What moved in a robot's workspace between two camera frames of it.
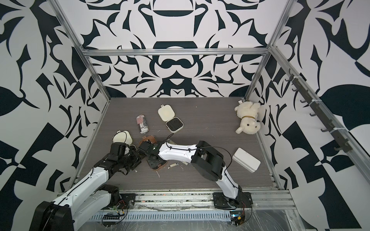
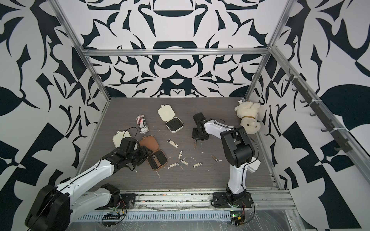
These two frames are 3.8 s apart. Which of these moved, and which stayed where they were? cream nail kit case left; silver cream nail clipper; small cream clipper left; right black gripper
Moved: right black gripper
Stayed: silver cream nail clipper; small cream clipper left; cream nail kit case left
